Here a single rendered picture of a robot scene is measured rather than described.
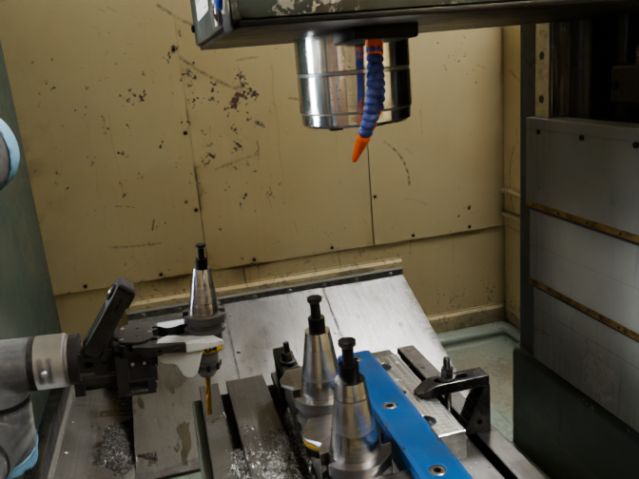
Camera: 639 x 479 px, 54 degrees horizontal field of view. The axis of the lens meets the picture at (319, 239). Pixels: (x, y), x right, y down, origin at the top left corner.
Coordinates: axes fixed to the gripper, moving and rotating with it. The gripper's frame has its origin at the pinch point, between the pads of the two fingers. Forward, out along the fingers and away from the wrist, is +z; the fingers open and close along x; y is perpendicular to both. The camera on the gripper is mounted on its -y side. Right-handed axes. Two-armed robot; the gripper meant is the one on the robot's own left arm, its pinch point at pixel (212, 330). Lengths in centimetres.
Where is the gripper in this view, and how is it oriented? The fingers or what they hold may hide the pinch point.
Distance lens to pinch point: 95.4
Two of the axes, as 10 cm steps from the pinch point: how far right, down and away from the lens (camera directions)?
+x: 2.5, 2.4, -9.4
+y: 0.1, 9.7, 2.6
